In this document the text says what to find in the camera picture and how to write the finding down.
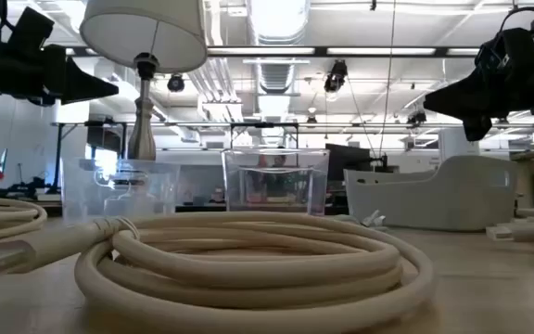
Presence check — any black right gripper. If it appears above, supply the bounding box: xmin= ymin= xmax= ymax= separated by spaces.
xmin=423 ymin=26 xmax=534 ymax=143

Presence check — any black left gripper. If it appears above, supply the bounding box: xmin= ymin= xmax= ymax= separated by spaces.
xmin=0 ymin=43 xmax=120 ymax=108

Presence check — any thin grey cable bundle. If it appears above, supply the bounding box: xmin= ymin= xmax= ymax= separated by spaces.
xmin=336 ymin=209 xmax=389 ymax=231

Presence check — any thick cream cable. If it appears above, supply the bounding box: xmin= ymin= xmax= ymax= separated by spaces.
xmin=485 ymin=207 xmax=534 ymax=243
xmin=0 ymin=197 xmax=49 ymax=245
xmin=0 ymin=211 xmax=436 ymax=334

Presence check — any white pillar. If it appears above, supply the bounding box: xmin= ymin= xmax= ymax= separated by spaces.
xmin=438 ymin=127 xmax=481 ymax=162

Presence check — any white shade table lamp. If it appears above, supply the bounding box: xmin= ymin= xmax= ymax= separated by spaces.
xmin=80 ymin=0 xmax=209 ymax=161

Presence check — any grey plastic bin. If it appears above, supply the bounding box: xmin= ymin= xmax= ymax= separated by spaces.
xmin=343 ymin=154 xmax=519 ymax=233

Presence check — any clear plastic bin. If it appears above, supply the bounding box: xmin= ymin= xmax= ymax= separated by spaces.
xmin=59 ymin=156 xmax=181 ymax=225
xmin=221 ymin=148 xmax=331 ymax=217

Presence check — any black desk monitor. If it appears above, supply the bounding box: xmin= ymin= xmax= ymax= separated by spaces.
xmin=325 ymin=143 xmax=372 ymax=183

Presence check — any long ceiling light strip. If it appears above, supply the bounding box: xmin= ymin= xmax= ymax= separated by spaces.
xmin=62 ymin=45 xmax=481 ymax=58

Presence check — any dark wall screen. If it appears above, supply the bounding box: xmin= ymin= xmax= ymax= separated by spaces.
xmin=85 ymin=122 xmax=127 ymax=154

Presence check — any black ceiling camera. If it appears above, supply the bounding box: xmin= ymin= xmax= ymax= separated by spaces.
xmin=323 ymin=58 xmax=349 ymax=94
xmin=166 ymin=73 xmax=186 ymax=94
xmin=406 ymin=109 xmax=428 ymax=127

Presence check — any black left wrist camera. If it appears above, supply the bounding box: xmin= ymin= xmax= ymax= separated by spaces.
xmin=6 ymin=6 xmax=57 ymax=49

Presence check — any silver ceiling air duct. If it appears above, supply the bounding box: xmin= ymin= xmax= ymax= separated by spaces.
xmin=247 ymin=0 xmax=312 ymax=45

